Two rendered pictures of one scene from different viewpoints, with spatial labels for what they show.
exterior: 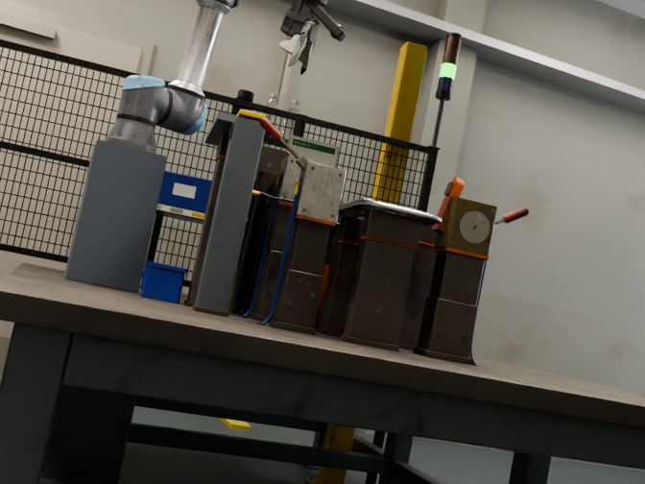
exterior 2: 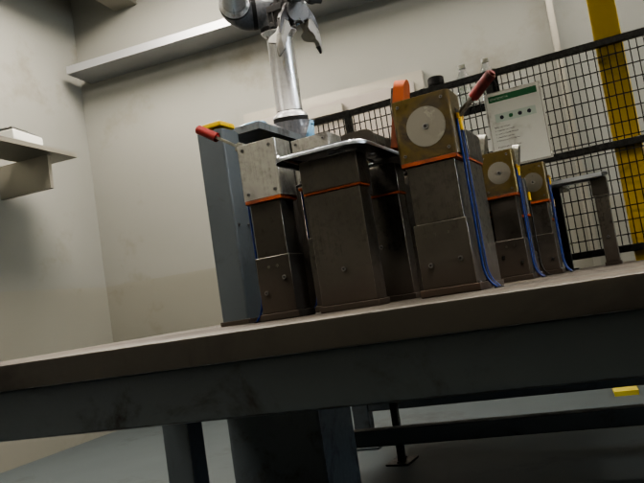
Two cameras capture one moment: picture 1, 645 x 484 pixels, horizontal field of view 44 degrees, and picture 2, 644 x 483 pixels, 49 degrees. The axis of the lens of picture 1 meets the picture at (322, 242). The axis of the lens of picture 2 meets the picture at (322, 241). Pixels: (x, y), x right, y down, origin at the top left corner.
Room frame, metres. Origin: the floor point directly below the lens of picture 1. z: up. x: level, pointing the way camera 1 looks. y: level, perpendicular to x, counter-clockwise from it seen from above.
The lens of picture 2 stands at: (0.65, -0.92, 0.72)
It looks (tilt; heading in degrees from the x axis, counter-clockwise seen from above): 5 degrees up; 38
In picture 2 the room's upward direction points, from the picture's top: 9 degrees counter-clockwise
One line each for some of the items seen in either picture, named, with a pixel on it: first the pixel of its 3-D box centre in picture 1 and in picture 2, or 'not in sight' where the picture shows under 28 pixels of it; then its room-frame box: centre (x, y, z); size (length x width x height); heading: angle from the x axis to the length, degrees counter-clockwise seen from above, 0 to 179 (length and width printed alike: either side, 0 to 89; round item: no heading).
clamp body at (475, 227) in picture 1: (461, 282); (448, 195); (1.79, -0.33, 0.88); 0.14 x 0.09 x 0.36; 102
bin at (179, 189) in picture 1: (185, 194); not in sight; (3.12, 0.57, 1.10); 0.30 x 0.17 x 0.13; 93
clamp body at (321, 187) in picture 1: (301, 248); (269, 232); (1.71, 0.04, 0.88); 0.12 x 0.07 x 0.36; 102
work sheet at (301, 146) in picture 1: (307, 176); (517, 126); (3.34, 0.12, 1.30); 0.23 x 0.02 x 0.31; 102
